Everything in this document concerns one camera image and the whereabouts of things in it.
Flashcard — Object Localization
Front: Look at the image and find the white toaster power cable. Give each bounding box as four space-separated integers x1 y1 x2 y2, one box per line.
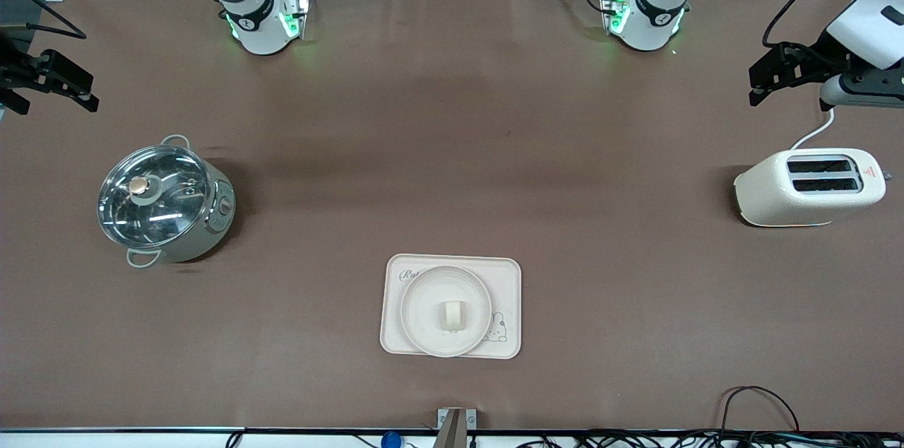
790 107 836 152

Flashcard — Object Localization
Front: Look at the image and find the brown table cover mat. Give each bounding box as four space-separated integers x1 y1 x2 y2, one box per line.
0 0 904 432

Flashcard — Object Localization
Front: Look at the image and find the grey metal camera bracket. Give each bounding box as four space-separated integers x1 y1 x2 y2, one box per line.
436 408 477 448

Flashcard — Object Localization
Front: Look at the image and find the steel electric cooking pot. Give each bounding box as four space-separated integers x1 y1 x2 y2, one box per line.
99 134 237 269

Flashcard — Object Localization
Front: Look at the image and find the pale steamed bun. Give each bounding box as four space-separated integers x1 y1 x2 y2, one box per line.
442 300 468 333

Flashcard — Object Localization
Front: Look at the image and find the black cable bundle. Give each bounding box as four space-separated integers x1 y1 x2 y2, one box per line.
514 430 904 448

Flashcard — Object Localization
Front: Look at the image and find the cream two-slot toaster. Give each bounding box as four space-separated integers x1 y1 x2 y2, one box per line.
734 148 888 228

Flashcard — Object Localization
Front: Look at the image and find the glass pot lid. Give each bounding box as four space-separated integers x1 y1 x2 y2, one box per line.
97 145 213 249

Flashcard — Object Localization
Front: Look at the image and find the beige rabbit print tray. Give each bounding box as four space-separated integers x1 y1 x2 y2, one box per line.
380 254 523 360

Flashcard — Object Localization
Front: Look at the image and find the black looped cable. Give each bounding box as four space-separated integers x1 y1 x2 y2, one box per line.
719 385 801 435

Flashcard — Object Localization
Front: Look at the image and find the beige round plate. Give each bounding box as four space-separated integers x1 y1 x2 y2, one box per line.
400 265 493 358

